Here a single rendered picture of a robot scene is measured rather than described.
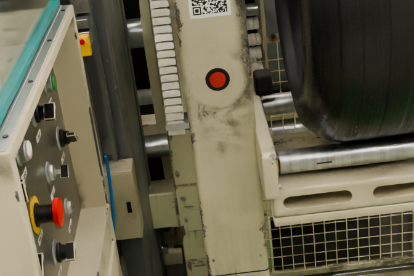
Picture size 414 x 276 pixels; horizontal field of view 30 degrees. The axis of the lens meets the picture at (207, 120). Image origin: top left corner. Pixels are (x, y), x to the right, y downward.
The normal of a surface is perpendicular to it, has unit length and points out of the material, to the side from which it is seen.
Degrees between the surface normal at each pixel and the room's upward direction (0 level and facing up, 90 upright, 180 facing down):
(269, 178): 90
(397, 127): 133
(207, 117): 90
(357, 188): 90
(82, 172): 90
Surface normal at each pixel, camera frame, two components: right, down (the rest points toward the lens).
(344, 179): -0.11, -0.91
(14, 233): 0.04, 0.40
